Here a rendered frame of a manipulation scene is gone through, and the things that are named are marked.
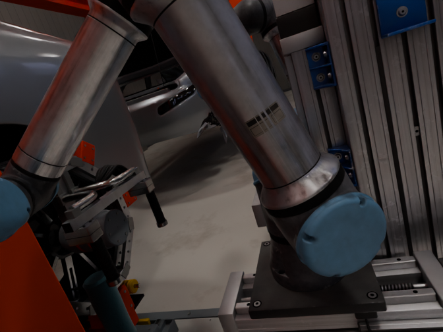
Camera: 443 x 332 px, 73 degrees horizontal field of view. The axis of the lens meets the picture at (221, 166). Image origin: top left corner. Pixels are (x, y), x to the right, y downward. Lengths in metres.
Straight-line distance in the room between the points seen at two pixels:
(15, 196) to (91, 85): 0.18
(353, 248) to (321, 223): 0.06
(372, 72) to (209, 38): 0.40
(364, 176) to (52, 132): 0.59
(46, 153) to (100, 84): 0.13
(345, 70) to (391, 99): 0.11
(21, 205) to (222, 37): 0.32
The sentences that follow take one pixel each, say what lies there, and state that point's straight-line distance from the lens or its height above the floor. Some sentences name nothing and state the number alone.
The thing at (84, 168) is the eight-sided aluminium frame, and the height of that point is 1.06.
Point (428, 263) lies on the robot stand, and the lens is 0.71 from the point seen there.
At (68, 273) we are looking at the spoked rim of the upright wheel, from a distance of 1.31.
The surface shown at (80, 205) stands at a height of 1.00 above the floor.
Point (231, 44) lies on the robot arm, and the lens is 0.34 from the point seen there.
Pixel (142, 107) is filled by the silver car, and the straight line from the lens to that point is 3.64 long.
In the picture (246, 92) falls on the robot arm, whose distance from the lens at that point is 0.33.
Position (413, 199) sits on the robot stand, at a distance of 0.75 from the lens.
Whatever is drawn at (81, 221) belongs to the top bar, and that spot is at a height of 0.96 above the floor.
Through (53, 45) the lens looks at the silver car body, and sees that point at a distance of 1.76.
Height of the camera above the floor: 1.20
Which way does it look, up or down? 14 degrees down
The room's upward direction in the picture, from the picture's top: 18 degrees counter-clockwise
